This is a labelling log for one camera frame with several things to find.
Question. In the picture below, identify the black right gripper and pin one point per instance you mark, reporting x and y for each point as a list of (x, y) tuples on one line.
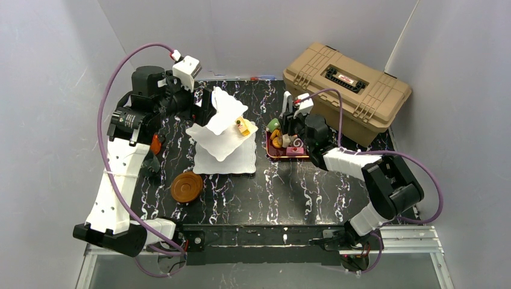
[(288, 121)]

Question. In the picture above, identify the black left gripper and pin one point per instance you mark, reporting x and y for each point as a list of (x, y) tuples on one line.
[(198, 103)]

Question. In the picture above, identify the white three-tier cake stand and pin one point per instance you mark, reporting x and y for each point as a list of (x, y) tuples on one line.
[(219, 146)]

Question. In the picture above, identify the yellow layered cake piece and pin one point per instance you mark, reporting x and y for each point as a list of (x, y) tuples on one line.
[(243, 126)]

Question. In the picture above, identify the metal serving tongs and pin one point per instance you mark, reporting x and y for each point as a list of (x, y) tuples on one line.
[(286, 111)]

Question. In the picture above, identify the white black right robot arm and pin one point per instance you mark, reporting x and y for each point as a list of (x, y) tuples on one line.
[(391, 186)]

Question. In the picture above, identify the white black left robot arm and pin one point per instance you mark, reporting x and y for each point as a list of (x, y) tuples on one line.
[(133, 132)]

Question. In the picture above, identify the chocolate swirl roll cake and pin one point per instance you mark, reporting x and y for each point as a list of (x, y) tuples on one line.
[(296, 142)]

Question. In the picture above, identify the white coconut ball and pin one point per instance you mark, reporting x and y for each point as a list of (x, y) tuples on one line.
[(286, 140)]

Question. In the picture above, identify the green swirl roll cake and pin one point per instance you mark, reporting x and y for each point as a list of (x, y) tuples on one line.
[(273, 125)]

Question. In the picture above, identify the yellow decorated cake slice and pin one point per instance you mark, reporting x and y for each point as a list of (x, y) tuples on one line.
[(276, 134)]

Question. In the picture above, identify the round sandwich biscuit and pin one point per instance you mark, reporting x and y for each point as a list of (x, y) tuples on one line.
[(277, 142)]

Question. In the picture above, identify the pink rectangular cake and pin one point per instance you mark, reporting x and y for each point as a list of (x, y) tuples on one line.
[(295, 151)]

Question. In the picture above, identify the red dessert tray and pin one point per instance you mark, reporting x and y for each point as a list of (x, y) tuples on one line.
[(280, 154)]

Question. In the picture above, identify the red blue screwdriver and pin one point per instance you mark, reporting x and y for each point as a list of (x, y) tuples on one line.
[(262, 78)]

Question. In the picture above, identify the orange plastic cup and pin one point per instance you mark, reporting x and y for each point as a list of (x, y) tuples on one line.
[(157, 143)]

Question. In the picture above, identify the dark green cup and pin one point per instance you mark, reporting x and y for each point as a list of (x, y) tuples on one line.
[(150, 165)]

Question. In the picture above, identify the brown round wooden lid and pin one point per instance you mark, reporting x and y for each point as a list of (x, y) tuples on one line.
[(186, 187)]

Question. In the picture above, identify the tan plastic toolbox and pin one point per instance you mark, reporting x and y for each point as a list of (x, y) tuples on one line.
[(356, 99)]

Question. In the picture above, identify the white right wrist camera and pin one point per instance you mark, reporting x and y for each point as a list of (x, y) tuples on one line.
[(303, 104)]

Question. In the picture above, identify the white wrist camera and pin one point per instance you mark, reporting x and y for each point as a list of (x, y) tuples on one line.
[(303, 104), (185, 69)]

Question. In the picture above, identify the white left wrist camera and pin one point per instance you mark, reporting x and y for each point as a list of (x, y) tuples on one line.
[(185, 69)]

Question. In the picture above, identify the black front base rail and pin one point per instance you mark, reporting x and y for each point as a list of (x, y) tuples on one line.
[(265, 244)]

